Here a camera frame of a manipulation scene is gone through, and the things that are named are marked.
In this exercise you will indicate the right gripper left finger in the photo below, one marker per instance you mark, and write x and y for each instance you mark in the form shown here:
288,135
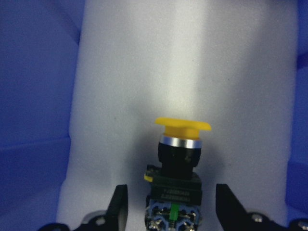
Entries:
117,213

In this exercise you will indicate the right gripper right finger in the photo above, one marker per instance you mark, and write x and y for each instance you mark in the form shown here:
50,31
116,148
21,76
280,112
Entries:
230,212

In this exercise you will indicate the yellow mushroom push button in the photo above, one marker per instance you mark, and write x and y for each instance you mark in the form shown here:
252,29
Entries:
174,201

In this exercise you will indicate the white foam pad right bin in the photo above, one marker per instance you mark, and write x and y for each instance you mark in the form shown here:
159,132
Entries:
230,63

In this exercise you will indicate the right blue plastic bin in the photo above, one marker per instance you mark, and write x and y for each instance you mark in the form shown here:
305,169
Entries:
39,47

